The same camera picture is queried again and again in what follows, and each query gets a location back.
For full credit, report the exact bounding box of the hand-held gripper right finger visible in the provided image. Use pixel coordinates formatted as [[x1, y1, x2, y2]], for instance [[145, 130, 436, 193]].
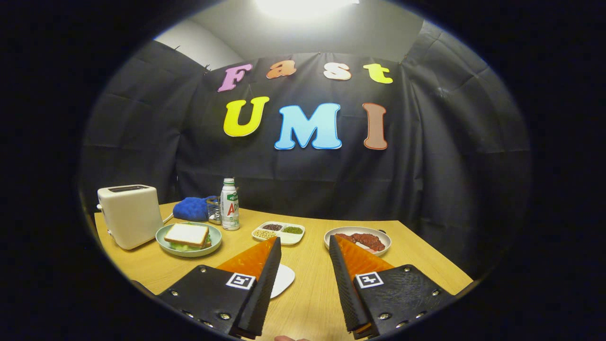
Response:
[[329, 234, 453, 340]]

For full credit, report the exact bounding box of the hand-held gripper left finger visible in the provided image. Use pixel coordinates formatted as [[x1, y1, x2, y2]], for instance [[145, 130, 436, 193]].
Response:
[[159, 237, 282, 340]]

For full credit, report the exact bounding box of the toasted bread slice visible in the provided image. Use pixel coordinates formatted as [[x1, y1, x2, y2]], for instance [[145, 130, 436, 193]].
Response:
[[164, 223, 210, 248]]

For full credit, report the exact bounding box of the green lettuce leaf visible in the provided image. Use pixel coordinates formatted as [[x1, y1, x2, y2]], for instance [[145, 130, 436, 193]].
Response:
[[169, 239, 212, 252]]

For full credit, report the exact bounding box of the small white plate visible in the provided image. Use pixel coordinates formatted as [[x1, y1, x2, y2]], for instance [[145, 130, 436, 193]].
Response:
[[270, 264, 296, 299]]

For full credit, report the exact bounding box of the white divided dish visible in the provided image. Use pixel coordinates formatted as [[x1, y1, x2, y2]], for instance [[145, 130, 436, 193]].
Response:
[[251, 221, 306, 246]]

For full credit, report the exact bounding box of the large brown meat piece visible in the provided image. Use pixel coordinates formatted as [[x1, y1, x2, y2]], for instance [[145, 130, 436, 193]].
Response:
[[353, 233, 386, 252]]

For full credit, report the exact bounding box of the white round meat plate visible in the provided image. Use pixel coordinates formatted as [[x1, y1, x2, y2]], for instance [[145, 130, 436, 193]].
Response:
[[324, 226, 392, 256]]

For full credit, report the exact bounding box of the light green plate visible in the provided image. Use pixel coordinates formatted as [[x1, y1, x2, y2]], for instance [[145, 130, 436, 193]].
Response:
[[156, 223, 223, 258]]

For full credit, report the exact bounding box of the white drink bottle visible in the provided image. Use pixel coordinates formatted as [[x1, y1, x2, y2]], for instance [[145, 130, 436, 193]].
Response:
[[220, 178, 241, 231]]

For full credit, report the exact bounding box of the blue cloth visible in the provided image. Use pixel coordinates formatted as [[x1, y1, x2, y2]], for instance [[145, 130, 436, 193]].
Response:
[[173, 197, 214, 222]]

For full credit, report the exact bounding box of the black backdrop cloth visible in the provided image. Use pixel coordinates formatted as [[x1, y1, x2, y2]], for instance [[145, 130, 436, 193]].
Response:
[[80, 21, 533, 280]]

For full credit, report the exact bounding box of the white toaster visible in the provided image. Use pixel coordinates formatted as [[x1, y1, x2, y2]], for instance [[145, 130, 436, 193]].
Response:
[[97, 184, 164, 251]]

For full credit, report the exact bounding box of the metal wire holder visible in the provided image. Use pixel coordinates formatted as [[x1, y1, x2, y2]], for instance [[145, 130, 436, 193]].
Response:
[[207, 196, 223, 224]]

